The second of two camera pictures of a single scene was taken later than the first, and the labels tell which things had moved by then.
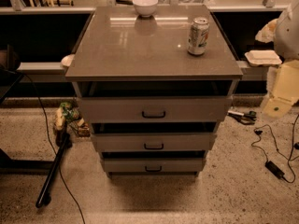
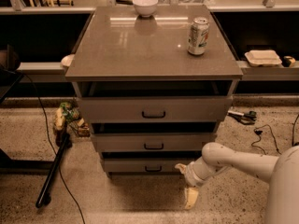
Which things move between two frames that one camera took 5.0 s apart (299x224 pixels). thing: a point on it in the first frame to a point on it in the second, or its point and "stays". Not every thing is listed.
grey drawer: [154, 141] stays
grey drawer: [153, 164] stays
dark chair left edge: [10, 74] stays
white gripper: [288, 35] to [191, 176]
